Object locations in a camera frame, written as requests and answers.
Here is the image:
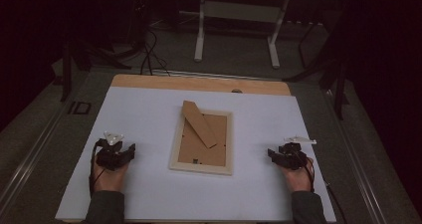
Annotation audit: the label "black floor socket box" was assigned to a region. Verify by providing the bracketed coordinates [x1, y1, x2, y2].
[67, 101, 93, 115]

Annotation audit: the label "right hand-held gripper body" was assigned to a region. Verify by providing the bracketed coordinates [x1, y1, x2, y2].
[278, 135, 317, 171]

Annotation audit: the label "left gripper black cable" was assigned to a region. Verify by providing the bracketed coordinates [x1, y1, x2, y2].
[88, 138, 107, 198]

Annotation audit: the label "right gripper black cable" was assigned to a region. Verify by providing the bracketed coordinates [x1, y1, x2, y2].
[298, 149, 348, 224]

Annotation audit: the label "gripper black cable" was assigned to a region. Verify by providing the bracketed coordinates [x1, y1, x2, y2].
[298, 149, 348, 224]
[88, 138, 107, 198]

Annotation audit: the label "black floor cables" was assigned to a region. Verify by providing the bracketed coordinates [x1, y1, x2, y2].
[138, 27, 172, 77]

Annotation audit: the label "person's left hand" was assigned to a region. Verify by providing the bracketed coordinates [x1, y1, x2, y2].
[92, 155, 130, 194]

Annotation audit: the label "metal floor rail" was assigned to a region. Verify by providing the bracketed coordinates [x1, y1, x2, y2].
[322, 89, 388, 224]
[0, 98, 69, 212]

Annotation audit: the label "black metal stand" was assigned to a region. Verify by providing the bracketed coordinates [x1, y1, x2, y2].
[59, 38, 132, 103]
[282, 18, 351, 121]

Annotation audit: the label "white metal desk frame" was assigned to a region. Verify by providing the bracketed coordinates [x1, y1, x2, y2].
[193, 0, 294, 70]

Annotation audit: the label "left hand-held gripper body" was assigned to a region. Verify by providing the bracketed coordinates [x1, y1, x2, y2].
[95, 130, 129, 171]

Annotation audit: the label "white table mat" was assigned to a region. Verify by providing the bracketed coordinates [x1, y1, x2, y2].
[54, 86, 337, 223]

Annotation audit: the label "wooden picture frame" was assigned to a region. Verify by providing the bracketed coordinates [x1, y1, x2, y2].
[167, 100, 234, 177]

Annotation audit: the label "person's right hand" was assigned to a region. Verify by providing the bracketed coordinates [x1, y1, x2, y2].
[279, 157, 316, 193]

